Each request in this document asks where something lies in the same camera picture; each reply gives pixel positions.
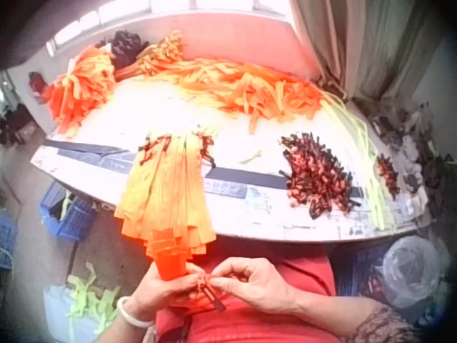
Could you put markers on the person's left hand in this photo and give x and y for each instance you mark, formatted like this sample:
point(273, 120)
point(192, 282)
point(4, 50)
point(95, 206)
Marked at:
point(160, 289)

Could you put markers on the person's right hand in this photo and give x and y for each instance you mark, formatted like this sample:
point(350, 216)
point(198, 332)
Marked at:
point(264, 286)

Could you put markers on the black plastic clip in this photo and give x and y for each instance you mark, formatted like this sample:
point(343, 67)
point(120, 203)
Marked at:
point(211, 298)

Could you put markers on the blue plastic crate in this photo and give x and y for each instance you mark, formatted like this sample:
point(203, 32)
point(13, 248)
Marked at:
point(357, 275)
point(7, 239)
point(71, 218)

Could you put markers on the white sack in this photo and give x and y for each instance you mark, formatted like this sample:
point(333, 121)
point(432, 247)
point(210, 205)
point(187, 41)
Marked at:
point(59, 314)

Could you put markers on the dark tape strip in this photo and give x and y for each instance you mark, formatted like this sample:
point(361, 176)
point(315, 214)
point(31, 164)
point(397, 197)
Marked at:
point(250, 178)
point(82, 147)

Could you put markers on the large pile of black clips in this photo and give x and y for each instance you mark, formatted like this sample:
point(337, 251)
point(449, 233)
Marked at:
point(317, 175)

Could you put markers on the clear plastic bag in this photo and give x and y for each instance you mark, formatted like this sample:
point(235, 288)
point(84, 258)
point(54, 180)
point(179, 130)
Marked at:
point(410, 271)

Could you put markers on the small pile of black clips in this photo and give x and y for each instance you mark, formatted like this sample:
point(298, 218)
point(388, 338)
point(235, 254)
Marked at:
point(387, 175)

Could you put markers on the heap of dark parts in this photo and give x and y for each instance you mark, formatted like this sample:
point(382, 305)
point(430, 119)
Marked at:
point(421, 143)

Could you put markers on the red object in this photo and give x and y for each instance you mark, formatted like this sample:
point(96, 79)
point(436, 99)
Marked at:
point(37, 85)

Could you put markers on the grey-green curtain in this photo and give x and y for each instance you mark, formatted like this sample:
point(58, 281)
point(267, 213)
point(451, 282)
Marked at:
point(357, 43)

